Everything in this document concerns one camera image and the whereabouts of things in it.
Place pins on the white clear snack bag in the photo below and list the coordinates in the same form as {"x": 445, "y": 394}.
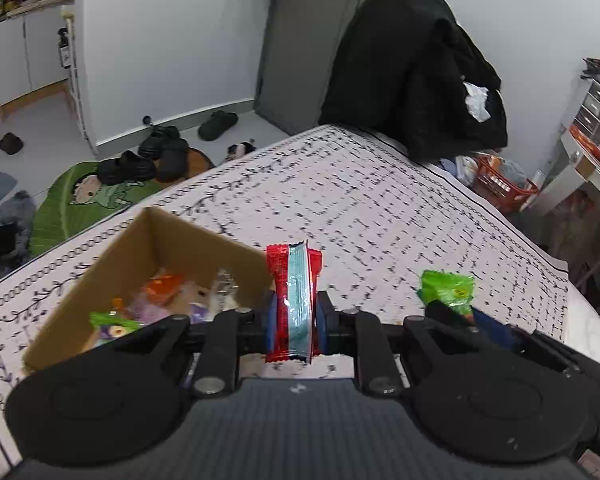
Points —
{"x": 223, "y": 293}

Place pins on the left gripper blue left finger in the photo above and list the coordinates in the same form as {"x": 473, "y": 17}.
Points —
{"x": 220, "y": 345}

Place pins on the white cloth on coat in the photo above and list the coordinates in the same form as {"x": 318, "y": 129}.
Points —
{"x": 475, "y": 102}

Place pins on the green cartoon floor mat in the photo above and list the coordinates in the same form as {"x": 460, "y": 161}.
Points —
{"x": 89, "y": 192}

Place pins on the brown cardboard box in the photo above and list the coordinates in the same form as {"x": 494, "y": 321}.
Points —
{"x": 155, "y": 241}

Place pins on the orange laundry basket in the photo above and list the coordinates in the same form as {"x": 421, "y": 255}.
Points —
{"x": 501, "y": 192}

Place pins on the black slipper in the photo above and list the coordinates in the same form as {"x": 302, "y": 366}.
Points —
{"x": 11, "y": 144}

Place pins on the orange candy packet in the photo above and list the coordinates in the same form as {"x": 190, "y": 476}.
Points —
{"x": 161, "y": 289}

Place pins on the light green snack packet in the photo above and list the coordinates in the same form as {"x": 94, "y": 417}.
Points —
{"x": 455, "y": 291}

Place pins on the black spray bottle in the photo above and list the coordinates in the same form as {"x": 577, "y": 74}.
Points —
{"x": 64, "y": 50}

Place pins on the purple candy packet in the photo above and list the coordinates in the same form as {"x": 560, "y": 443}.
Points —
{"x": 145, "y": 312}

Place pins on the grey fluffy rug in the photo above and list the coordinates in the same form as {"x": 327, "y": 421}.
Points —
{"x": 16, "y": 226}

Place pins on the black coat on chair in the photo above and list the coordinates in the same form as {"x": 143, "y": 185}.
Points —
{"x": 400, "y": 70}

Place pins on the black shoe near door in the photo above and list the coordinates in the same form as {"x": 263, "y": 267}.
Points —
{"x": 216, "y": 125}

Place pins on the patterned white bed blanket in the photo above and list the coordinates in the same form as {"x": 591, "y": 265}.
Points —
{"x": 378, "y": 219}

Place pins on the pile of black shoes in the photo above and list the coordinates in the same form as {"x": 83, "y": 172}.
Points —
{"x": 162, "y": 156}

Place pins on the grey door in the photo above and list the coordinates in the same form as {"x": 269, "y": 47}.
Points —
{"x": 300, "y": 43}

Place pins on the white kitchen cabinet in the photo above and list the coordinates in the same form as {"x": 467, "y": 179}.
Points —
{"x": 29, "y": 52}

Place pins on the white desk with drawers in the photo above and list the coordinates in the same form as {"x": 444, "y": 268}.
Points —
{"x": 576, "y": 160}

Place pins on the red teal snack packet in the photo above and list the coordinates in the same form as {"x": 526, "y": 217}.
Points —
{"x": 293, "y": 332}

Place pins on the sneaker with laces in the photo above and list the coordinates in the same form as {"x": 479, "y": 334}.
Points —
{"x": 239, "y": 150}

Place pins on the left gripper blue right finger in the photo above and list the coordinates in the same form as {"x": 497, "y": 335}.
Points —
{"x": 367, "y": 341}

